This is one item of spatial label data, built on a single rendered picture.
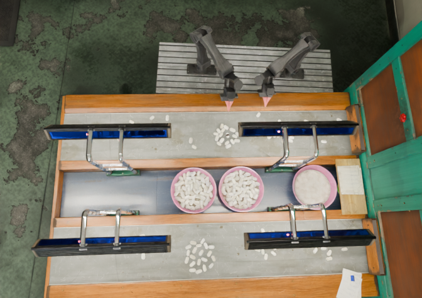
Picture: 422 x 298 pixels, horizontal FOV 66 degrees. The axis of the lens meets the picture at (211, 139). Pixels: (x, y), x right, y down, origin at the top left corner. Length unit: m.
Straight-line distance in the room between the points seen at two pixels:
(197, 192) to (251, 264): 0.51
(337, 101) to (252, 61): 0.63
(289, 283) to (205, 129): 1.00
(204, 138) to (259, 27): 1.59
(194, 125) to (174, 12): 1.56
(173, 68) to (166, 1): 1.25
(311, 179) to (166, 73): 1.16
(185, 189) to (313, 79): 1.15
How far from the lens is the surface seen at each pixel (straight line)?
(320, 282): 2.04
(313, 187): 2.07
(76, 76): 3.14
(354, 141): 2.12
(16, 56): 3.44
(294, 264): 2.01
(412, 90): 1.80
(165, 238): 1.59
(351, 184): 2.11
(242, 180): 1.95
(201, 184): 1.94
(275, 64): 1.91
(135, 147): 2.01
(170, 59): 2.28
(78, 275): 2.04
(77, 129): 1.72
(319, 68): 2.40
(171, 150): 1.98
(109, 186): 2.07
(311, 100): 2.17
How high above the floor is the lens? 2.66
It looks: 75 degrees down
